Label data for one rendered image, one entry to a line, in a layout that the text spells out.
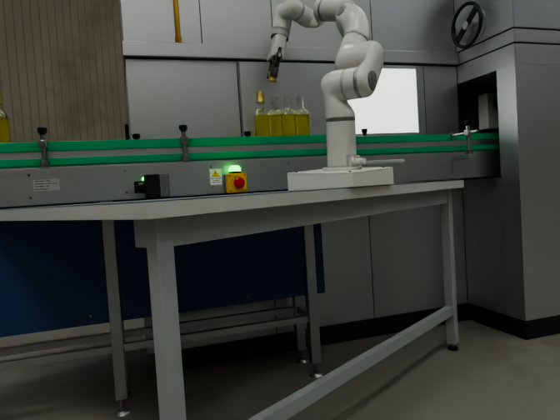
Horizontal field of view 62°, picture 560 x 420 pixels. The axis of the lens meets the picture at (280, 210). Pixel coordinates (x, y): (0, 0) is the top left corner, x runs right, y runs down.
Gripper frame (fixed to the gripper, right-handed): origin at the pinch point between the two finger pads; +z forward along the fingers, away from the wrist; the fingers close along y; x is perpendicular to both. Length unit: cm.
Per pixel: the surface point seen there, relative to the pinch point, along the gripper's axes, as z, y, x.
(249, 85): 4.0, -11.8, -6.5
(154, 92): 16.9, -14.1, -44.7
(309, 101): 3.6, -12.4, 22.0
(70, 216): 68, 70, -56
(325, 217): 57, 62, 9
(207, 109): 18.1, -14.5, -21.8
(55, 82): -28, -269, -133
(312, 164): 35.6, 15.2, 19.2
